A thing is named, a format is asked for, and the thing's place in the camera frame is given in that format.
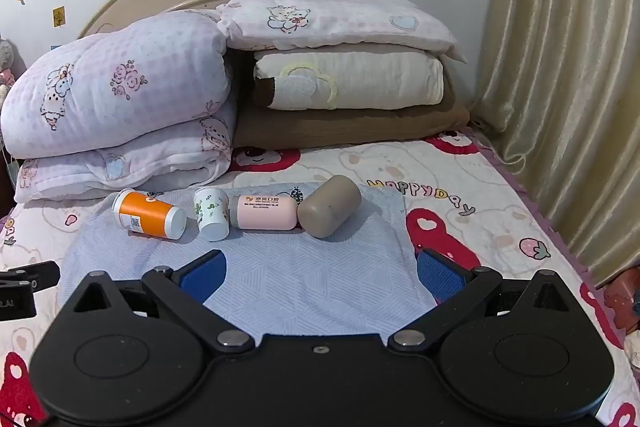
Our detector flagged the light blue cloth mat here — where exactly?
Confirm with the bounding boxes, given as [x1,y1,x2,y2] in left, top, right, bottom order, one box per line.
[59,186,437,339]

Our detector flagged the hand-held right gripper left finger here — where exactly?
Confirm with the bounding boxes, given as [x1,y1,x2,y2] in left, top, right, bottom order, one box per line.
[72,249,256,355]

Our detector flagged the brown pillow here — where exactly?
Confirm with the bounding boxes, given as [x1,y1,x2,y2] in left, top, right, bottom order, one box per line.
[234,49,472,150]

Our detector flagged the cream white pillow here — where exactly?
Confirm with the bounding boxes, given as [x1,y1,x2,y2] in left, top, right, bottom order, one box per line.
[252,51,446,111]

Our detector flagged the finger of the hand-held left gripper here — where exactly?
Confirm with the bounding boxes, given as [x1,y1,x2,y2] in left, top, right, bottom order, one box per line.
[0,260,61,293]

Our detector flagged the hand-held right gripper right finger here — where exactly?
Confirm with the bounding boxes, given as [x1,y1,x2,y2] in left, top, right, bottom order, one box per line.
[387,248,581,354]

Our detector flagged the red printed bag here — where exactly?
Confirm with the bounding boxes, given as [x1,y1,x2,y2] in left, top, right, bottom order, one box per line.
[601,266,640,324]

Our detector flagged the taupe cup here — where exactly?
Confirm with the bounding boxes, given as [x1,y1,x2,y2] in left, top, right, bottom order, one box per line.
[297,175,362,239]

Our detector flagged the folded pink checked quilt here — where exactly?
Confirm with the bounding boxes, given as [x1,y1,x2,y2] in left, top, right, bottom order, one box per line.
[0,9,239,204]

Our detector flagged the pink cup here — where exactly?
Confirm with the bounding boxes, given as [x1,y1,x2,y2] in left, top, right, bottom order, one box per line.
[227,194,299,231]

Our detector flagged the beige curtain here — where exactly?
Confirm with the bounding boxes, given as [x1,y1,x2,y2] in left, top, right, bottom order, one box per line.
[469,0,640,290]

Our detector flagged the white cup with green print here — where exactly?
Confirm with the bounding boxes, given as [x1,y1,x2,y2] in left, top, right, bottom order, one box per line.
[193,187,231,242]

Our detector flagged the orange paper cup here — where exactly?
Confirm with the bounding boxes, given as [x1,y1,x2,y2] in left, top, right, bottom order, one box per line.
[112,188,188,239]

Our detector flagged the pink bear pillow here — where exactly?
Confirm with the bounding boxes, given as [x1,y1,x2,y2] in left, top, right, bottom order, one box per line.
[216,0,468,64]

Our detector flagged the plush toys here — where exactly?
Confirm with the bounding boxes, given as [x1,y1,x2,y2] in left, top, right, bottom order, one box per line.
[0,36,27,110]

